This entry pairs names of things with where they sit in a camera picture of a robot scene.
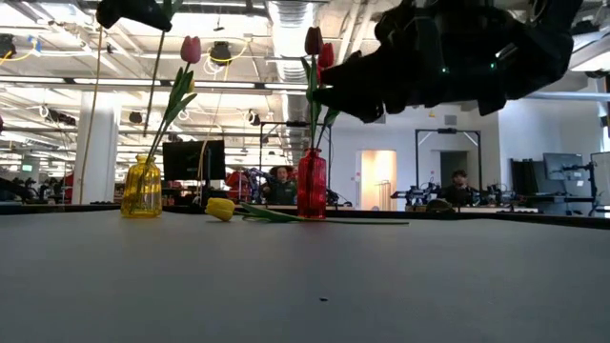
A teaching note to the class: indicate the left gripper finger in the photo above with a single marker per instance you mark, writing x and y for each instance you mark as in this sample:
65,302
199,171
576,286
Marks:
133,12

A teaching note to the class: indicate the bright red artificial tulip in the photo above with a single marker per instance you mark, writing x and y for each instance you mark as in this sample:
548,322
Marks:
327,53

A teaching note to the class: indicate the white pillar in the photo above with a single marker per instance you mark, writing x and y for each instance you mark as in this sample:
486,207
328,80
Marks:
100,152

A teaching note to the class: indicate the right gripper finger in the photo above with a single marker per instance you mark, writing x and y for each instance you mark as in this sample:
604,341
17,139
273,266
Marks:
357,74
352,105

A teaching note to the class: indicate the grey desk monitor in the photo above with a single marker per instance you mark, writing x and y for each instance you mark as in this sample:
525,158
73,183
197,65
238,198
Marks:
562,167

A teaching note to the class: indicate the yellow ribbed glass vase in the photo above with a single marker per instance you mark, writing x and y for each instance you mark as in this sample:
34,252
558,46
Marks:
141,190

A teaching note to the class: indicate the black monitor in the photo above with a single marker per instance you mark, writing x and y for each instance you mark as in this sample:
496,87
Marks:
190,159

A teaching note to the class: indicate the black overhead camera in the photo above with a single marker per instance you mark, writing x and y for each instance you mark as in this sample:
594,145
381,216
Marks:
221,52

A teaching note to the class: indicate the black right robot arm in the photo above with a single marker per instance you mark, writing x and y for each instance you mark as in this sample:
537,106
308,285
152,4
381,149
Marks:
524,38

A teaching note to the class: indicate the black gantry frame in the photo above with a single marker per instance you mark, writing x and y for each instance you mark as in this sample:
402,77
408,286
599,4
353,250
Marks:
448,131

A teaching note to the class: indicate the person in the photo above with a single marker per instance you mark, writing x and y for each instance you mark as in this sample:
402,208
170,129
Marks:
282,183
459,183

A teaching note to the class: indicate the black aluminium table frame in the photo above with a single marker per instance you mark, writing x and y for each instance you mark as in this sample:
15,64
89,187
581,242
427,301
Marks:
524,217

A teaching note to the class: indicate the red ribbed glass vase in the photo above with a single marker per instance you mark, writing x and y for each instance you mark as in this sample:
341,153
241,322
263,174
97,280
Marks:
312,186

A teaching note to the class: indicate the green stem foreground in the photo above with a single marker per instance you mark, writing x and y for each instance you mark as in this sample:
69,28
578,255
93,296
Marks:
191,50

